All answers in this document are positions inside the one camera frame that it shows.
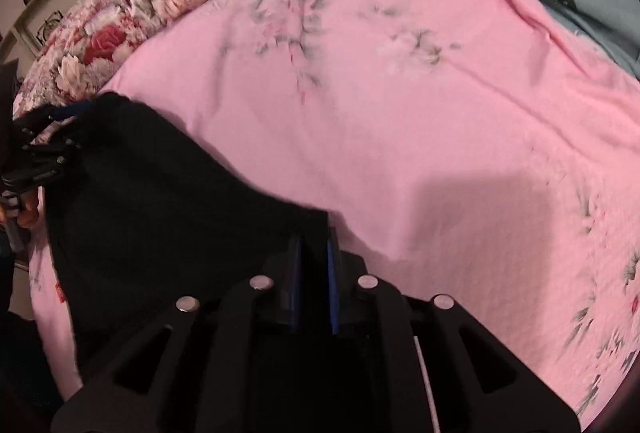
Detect black pants with yellow badge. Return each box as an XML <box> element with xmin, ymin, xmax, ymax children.
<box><xmin>22</xmin><ymin>90</ymin><xmax>331</xmax><ymax>433</ymax></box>

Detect person's left hand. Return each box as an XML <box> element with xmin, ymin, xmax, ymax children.
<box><xmin>0</xmin><ymin>189</ymin><xmax>40</xmax><ymax>228</ymax></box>

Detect pink floral bed sheet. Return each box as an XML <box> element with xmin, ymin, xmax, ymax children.
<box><xmin>27</xmin><ymin>0</ymin><xmax>640</xmax><ymax>429</ymax></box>

